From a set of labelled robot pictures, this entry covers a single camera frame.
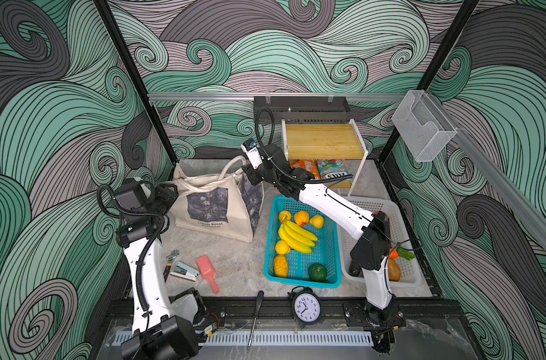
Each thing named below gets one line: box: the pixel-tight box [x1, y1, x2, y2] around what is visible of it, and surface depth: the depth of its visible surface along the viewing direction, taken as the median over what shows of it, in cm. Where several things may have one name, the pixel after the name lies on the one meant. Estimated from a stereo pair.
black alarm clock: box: [287, 285, 324, 330], surface depth 74 cm
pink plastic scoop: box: [196, 255, 220, 295], surface depth 83 cm
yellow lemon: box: [275, 240, 291, 255], surface depth 87 cm
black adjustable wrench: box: [163, 249, 180, 284], surface depth 85 cm
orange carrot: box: [388, 246, 416, 261], surface depth 79 cm
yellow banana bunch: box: [278, 214, 318, 254], surface depth 90 cm
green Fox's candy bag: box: [316, 159, 352, 186], surface depth 94 cm
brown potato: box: [387, 258, 401, 282], surface depth 79 cm
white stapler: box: [169, 261, 200, 282], surface depth 82 cm
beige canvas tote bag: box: [173, 156, 264, 243], surface depth 85 cm
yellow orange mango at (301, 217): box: [294, 210, 310, 227], surface depth 94 cm
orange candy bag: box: [288, 159, 321, 180], surface depth 95 cm
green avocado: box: [308, 262, 328, 282], surface depth 79 cm
